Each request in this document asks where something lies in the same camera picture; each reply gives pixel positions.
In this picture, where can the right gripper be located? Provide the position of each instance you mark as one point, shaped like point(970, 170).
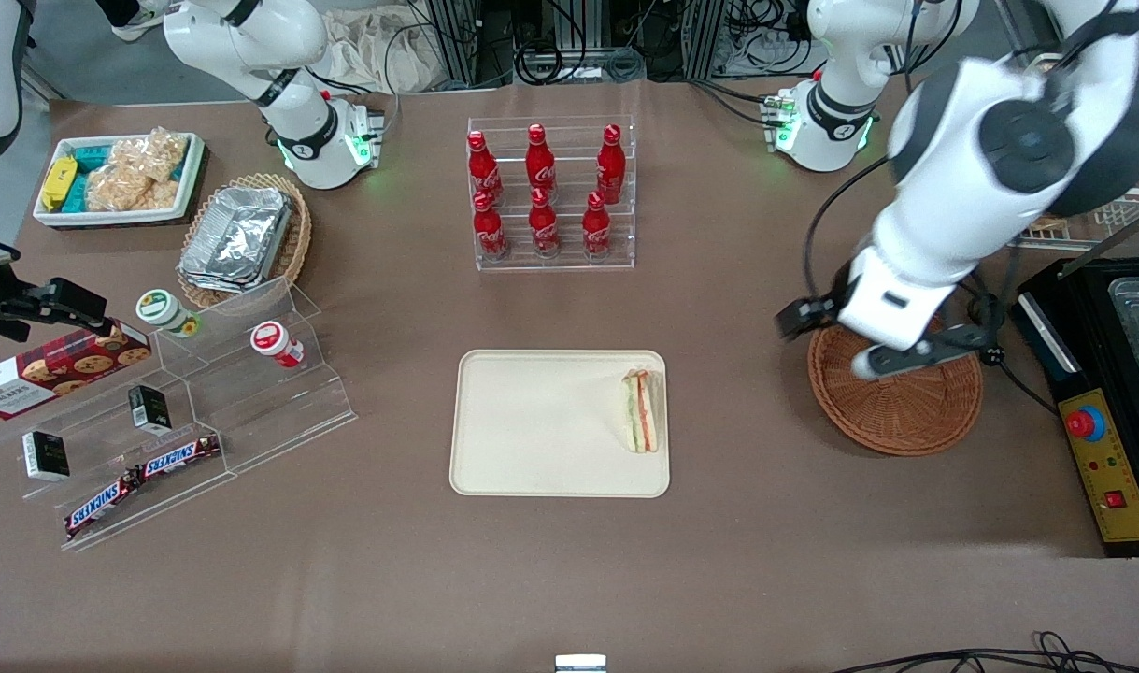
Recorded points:
point(29, 304)

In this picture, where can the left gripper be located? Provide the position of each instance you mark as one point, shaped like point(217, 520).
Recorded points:
point(823, 308)

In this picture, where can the triangular sandwich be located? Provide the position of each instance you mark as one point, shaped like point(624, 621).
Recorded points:
point(644, 411)

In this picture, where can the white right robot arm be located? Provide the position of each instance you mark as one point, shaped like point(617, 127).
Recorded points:
point(289, 56)

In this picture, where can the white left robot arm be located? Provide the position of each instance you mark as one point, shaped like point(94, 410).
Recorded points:
point(999, 168)

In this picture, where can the round brown wicker basket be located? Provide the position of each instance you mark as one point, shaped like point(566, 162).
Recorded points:
point(896, 411)

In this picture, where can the oval light wicker basket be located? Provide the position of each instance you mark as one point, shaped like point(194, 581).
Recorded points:
point(293, 248)

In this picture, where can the beige rectangular tray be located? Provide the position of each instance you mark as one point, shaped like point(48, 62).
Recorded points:
point(541, 425)

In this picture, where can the red tartan cookie box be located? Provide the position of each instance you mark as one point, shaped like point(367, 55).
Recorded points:
point(55, 374)

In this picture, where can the green lid cup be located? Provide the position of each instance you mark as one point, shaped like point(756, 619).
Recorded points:
point(163, 311)

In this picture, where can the white plastic snack bin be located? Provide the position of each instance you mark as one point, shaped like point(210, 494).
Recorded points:
point(111, 217)

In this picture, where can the yellow snack packet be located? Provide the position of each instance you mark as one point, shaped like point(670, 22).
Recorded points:
point(59, 182)

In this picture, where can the small black box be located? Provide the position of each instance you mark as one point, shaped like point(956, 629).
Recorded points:
point(46, 455)
point(149, 408)

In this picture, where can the teal snack packet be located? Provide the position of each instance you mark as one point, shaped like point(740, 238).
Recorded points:
point(91, 159)

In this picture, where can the clear bag of rice crackers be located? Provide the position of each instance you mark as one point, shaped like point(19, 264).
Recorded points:
point(139, 173)

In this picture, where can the Snickers chocolate bar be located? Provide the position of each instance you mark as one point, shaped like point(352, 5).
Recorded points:
point(102, 505)
point(179, 456)

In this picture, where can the stacked aluminium foil containers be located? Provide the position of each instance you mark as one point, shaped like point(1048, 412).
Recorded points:
point(237, 238)

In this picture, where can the clear acrylic stepped shelf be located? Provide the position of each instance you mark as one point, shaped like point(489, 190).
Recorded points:
point(251, 411)

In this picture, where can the red lid cup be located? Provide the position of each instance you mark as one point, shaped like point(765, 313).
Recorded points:
point(274, 341)

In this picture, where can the red cola bottle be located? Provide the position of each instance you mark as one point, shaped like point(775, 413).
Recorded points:
point(596, 229)
point(483, 168)
point(490, 229)
point(544, 226)
point(610, 168)
point(540, 164)

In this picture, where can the clear acrylic bottle rack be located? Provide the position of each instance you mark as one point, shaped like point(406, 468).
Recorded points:
point(569, 264)

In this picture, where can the red emergency stop button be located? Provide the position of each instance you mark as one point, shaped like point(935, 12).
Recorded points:
point(1083, 424)

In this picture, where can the black sealing machine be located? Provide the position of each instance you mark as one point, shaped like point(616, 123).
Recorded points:
point(1102, 374)

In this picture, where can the white sneaker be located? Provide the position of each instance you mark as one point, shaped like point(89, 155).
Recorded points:
point(139, 19)

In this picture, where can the beige cloth bag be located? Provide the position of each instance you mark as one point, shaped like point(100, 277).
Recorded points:
point(382, 47)

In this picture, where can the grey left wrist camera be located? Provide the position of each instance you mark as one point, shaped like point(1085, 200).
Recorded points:
point(882, 362)

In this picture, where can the aluminium frame post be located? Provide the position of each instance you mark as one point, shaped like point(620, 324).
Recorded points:
point(471, 37)
point(709, 33)

